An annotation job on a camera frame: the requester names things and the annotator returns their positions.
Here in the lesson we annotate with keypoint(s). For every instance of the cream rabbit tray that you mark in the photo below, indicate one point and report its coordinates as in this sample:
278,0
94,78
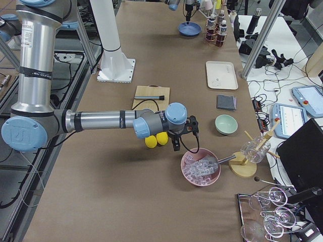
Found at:
221,75

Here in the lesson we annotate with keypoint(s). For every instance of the white cup rack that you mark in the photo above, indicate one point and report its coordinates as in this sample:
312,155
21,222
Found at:
208,13

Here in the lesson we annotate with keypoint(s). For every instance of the pink bowl with ice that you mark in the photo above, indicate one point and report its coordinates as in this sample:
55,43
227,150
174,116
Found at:
200,168

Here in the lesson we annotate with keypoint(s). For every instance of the green bowl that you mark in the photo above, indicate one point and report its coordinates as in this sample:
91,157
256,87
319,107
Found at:
226,124

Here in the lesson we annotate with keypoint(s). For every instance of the wine glass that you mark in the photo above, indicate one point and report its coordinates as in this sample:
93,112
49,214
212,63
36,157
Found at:
261,201
283,215
267,230

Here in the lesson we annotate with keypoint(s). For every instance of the black glass tray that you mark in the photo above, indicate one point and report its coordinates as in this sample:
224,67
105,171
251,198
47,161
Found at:
301,231

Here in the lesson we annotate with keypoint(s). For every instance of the teach pendant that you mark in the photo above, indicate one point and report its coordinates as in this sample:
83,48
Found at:
287,119
310,98

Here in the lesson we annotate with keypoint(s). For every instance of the wine glass lower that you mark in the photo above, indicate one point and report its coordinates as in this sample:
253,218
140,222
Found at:
267,230

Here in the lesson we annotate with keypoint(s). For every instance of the teach pendant front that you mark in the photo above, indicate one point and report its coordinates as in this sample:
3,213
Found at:
287,119

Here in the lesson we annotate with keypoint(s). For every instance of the copper wire bottle rack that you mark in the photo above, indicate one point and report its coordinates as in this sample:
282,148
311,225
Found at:
214,42

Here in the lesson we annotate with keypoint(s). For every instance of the dark drink bottle back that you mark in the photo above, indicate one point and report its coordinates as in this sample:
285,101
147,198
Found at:
221,17

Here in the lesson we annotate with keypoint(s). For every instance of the wine glass upper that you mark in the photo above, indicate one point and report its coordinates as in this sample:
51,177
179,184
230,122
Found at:
261,201

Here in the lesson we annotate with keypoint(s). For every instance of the yellow lemon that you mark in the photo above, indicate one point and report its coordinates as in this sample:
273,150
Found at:
151,141
162,138

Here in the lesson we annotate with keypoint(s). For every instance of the black thermos bottle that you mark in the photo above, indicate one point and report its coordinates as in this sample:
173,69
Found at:
254,21

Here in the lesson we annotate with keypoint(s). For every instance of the wooden cup tree stand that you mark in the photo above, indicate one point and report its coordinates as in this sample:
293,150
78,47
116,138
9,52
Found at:
240,166

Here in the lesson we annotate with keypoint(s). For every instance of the grey folded cloth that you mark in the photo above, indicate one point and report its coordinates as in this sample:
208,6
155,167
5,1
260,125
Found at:
226,102

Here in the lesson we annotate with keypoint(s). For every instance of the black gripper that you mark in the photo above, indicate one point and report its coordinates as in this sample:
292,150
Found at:
173,137
187,7

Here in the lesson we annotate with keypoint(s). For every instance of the dark drink bottle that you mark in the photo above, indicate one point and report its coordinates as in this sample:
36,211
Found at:
221,17
222,32
210,33

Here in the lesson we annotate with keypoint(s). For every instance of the dark drink bottle front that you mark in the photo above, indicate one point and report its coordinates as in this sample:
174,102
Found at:
210,33

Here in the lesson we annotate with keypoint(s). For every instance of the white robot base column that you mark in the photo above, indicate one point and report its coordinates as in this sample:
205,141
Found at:
114,65

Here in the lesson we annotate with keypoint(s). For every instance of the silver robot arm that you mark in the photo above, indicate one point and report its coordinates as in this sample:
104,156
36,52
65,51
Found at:
34,120
173,5

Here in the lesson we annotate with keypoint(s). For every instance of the clear glass mug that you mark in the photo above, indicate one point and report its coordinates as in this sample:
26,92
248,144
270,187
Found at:
256,150

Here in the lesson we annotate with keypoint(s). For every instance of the yellow cup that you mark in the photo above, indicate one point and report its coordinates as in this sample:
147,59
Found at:
219,4

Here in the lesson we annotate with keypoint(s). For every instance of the teach pendant rear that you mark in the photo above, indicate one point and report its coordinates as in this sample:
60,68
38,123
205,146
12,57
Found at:
310,98

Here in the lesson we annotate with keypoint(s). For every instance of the dark drink bottle middle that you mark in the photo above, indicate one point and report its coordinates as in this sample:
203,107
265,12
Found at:
222,32

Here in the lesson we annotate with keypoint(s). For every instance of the pink cup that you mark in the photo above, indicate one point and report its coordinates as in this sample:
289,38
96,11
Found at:
208,5

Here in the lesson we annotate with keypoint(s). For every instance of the blue round plate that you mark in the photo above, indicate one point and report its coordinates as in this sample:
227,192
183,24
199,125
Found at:
189,29

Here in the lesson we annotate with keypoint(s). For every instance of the wine glass middle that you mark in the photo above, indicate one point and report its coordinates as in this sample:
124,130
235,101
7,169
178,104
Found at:
283,215

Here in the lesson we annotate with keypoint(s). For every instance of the black laptop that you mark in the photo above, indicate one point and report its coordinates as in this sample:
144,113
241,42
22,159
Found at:
301,156

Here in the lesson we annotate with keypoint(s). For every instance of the aluminium frame post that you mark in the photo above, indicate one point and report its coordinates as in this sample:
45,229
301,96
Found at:
266,28

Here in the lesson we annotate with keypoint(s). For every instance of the metal ice scoop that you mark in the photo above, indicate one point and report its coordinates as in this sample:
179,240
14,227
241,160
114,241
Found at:
217,160

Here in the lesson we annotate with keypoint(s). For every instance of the wooden cutting board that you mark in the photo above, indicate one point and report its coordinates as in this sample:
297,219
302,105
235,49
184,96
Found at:
153,105

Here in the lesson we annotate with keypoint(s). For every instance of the steel muddler black tip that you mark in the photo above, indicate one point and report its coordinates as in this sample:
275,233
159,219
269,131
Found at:
153,97

